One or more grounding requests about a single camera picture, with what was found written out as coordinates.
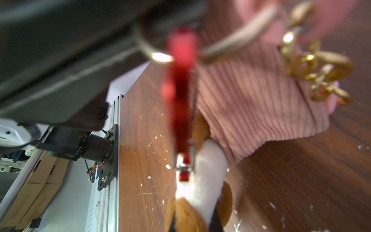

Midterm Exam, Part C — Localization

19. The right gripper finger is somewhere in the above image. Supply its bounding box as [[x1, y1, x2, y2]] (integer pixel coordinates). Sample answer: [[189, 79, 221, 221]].
[[1, 1, 207, 131]]

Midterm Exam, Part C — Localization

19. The pink corduroy pouch bag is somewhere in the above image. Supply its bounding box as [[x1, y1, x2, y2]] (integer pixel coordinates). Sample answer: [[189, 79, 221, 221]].
[[198, 1, 356, 163]]

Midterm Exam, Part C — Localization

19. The white brown plush decoration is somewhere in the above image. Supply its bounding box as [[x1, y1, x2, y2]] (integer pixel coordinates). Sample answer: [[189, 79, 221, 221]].
[[164, 113, 233, 232]]

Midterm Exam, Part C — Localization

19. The gold keychain clasp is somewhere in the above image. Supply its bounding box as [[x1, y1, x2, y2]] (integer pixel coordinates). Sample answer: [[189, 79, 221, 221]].
[[280, 1, 354, 105]]

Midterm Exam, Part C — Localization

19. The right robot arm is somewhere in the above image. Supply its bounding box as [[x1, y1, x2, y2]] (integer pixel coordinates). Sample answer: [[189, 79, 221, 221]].
[[1, 1, 207, 160]]

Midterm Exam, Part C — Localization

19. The cardboard box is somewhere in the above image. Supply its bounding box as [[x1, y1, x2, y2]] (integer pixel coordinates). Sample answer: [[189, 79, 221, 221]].
[[1, 151, 70, 230]]

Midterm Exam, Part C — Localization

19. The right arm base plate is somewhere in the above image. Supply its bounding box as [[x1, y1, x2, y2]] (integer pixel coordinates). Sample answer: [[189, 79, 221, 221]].
[[98, 124, 120, 191]]

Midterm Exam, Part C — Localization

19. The aluminium front rail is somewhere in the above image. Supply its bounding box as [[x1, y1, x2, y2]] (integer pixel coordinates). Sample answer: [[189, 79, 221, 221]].
[[85, 94, 123, 232]]

